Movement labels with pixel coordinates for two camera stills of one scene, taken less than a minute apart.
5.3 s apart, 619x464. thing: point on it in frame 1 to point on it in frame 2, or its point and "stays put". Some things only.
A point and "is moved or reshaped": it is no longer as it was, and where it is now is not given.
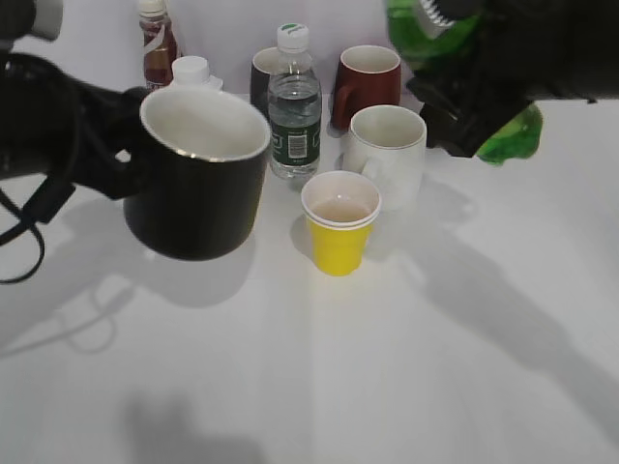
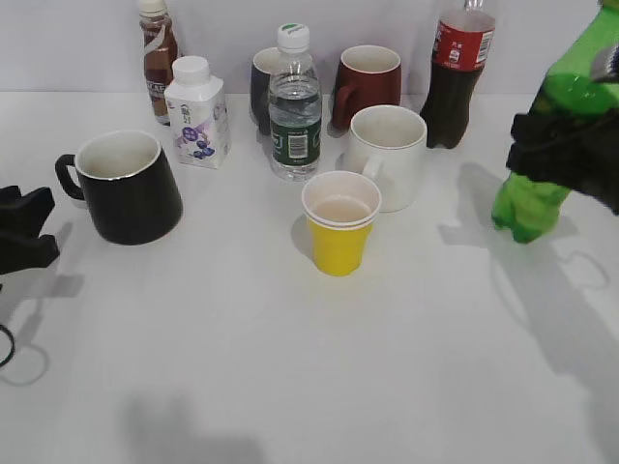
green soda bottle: [419, 39] to [527, 204]
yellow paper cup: [340, 208] stays put
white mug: [389, 145] stays put
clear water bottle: [295, 108] stays put
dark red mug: [367, 75] stays put
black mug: [201, 179] is moved or reshaped
